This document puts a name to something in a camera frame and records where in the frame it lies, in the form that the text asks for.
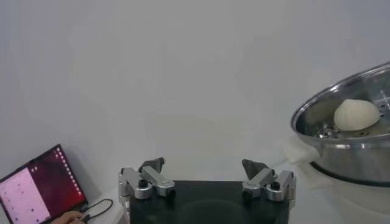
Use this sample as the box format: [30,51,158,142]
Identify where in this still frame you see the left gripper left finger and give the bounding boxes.
[118,156,177,205]

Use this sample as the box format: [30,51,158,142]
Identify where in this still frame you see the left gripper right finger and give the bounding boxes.
[241,158,297,202]

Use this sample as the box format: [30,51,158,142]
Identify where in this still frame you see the white steamed baozi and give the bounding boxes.
[333,99,381,132]

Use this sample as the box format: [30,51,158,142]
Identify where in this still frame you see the stainless steel steamer basket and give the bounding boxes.
[290,61,390,188]

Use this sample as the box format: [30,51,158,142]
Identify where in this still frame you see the person's hand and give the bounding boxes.
[50,211,88,224]

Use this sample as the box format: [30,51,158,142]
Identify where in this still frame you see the laptop with red screen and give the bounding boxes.
[0,144,89,224]

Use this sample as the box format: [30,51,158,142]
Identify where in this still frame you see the black looped cable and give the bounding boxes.
[79,198,114,223]

